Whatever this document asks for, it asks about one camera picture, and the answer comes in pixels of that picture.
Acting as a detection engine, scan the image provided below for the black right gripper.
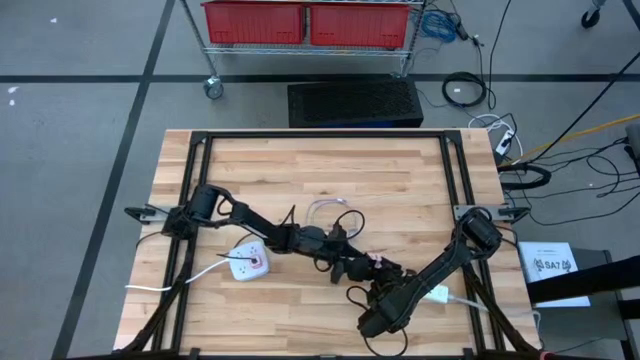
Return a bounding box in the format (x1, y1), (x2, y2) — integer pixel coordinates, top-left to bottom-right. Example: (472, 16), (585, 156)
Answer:
(371, 263), (417, 307)

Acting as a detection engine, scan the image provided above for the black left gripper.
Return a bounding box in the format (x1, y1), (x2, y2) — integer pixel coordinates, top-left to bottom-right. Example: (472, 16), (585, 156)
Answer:
(299, 222), (377, 286)

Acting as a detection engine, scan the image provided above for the rectangular white power strip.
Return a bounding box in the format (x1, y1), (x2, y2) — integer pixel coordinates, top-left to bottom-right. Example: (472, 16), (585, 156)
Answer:
(424, 283), (452, 305)

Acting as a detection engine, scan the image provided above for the white USB cable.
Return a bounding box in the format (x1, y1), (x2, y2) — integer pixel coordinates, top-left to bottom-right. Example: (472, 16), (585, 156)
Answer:
(305, 197), (351, 229)

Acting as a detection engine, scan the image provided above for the rounded white power strip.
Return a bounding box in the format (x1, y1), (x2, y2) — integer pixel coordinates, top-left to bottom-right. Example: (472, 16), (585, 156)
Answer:
(228, 240), (272, 283)

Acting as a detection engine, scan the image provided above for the black USB cable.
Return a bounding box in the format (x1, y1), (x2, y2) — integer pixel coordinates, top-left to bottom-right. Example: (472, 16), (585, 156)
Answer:
(215, 230), (259, 264)

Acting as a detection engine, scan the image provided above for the grey metal mounting plate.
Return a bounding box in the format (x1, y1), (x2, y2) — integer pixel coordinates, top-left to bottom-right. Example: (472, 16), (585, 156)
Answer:
(124, 203), (174, 224)
(453, 203), (532, 223)

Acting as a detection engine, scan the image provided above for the white paper box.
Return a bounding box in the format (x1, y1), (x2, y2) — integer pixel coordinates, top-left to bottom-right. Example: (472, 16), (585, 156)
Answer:
(517, 241), (593, 309)

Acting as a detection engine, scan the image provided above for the black perforated metal box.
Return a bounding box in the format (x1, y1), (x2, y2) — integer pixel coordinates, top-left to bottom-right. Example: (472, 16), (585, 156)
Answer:
(286, 78), (425, 130)

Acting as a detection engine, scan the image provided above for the small white power strip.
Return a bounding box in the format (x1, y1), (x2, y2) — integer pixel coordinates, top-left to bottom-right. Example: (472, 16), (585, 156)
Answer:
(494, 127), (517, 157)

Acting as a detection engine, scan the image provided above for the grey cart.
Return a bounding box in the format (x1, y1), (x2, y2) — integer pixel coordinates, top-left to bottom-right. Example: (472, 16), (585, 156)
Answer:
(516, 246), (629, 360)

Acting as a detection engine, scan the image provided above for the black bar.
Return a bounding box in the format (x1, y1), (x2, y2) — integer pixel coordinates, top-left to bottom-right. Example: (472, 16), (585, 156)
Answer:
(526, 254), (640, 305)

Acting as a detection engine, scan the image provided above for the red plastic bin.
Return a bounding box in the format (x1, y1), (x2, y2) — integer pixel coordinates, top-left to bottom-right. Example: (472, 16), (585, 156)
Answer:
(308, 1), (412, 50)
(200, 0), (307, 46)

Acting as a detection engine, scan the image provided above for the black caster wheel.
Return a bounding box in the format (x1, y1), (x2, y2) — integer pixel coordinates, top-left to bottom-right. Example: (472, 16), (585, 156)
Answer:
(579, 0), (603, 30)

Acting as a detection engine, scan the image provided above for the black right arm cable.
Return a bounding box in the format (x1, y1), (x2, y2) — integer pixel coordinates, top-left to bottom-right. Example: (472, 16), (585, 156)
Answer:
(345, 284), (409, 358)

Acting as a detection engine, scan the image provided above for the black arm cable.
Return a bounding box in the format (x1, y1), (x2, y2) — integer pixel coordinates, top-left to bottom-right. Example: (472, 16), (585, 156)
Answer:
(345, 284), (409, 358)
(313, 208), (367, 274)

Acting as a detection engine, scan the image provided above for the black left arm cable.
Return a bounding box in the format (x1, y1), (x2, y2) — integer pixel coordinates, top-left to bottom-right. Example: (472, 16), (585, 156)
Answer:
(313, 208), (367, 274)

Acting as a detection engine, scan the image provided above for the white power strip cord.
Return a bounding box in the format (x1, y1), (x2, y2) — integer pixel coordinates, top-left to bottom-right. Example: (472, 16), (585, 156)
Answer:
(446, 294), (542, 322)
(124, 256), (233, 293)

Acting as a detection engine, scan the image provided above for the black robot arm with cables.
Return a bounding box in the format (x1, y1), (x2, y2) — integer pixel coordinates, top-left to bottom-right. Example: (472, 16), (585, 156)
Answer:
(113, 128), (544, 360)

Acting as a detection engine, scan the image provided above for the thick black cable loop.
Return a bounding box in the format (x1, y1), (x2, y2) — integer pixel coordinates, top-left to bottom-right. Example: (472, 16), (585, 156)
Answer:
(498, 161), (553, 192)

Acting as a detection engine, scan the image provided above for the black coiled cable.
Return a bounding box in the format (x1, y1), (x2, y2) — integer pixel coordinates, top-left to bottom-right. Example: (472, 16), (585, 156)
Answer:
(441, 70), (490, 110)

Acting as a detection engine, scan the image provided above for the chrome wire shelf rack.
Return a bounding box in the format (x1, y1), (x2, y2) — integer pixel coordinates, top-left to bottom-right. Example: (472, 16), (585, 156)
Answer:
(178, 0), (429, 101)

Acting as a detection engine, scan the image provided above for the thick yellow cable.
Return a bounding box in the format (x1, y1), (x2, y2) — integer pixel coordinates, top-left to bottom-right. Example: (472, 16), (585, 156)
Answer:
(499, 113), (640, 168)

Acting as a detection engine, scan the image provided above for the blue coiled cable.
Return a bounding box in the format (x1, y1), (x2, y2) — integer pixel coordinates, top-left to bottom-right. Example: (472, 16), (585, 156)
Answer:
(418, 9), (460, 45)

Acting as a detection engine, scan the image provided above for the thin black cable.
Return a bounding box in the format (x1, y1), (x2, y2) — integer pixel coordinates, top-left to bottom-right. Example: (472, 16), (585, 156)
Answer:
(486, 0), (514, 111)

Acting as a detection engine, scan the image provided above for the thick straight black cable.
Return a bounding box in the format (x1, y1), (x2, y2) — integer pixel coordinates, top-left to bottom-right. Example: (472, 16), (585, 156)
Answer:
(528, 63), (640, 163)

